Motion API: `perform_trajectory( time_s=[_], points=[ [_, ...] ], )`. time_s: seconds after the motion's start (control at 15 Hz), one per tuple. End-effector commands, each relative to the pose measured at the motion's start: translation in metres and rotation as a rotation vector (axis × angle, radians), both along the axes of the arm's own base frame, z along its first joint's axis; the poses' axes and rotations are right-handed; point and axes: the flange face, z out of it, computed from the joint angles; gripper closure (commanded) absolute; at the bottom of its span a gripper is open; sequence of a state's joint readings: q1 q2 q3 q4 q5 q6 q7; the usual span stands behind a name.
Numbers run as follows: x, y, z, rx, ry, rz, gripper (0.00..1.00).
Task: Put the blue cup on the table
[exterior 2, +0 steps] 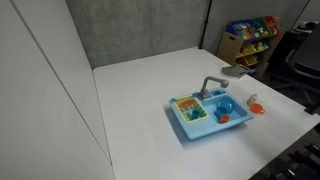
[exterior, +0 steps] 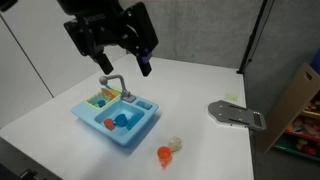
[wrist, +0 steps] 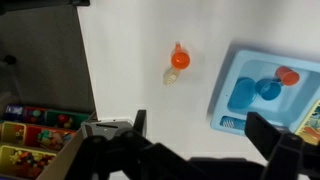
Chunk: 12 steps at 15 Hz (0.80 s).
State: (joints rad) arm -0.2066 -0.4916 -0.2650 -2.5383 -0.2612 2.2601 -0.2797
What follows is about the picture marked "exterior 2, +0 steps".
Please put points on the blue cup in rack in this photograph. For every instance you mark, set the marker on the blue cup in rack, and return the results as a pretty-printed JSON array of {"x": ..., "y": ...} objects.
[{"x": 195, "y": 114}]

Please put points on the orange cup in sink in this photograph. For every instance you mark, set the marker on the orange cup in sink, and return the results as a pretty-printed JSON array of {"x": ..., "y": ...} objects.
[{"x": 224, "y": 118}]

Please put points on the orange cup on table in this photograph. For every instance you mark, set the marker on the orange cup on table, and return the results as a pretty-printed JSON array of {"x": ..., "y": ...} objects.
[{"x": 257, "y": 108}]

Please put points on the orange plate in rack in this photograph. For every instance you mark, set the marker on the orange plate in rack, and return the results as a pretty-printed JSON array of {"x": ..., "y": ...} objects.
[{"x": 186, "y": 103}]

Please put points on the yellow green dish rack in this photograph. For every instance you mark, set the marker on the yellow green dish rack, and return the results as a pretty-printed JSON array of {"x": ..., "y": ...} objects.
[{"x": 186, "y": 113}]

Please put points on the blue toy sink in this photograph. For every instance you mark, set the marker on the blue toy sink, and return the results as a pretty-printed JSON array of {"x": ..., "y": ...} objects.
[{"x": 210, "y": 125}]

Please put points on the blue toy plate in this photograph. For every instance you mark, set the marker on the blue toy plate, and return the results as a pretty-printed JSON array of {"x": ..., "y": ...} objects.
[{"x": 225, "y": 106}]

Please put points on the grey metal mounting plate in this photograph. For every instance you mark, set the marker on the grey metal mounting plate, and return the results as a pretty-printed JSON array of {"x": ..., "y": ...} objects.
[{"x": 235, "y": 71}]

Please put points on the beige toy bread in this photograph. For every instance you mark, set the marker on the beige toy bread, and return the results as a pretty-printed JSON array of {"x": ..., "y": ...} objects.
[{"x": 252, "y": 100}]

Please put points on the wooden toy storage shelf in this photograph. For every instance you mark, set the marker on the wooden toy storage shelf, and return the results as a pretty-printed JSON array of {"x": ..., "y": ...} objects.
[{"x": 251, "y": 43}]

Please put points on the black office chair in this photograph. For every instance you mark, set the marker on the black office chair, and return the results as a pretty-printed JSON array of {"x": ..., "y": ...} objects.
[{"x": 302, "y": 70}]

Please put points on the black equipment at table edge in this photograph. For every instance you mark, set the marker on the black equipment at table edge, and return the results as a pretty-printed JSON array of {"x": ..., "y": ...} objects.
[{"x": 300, "y": 161}]

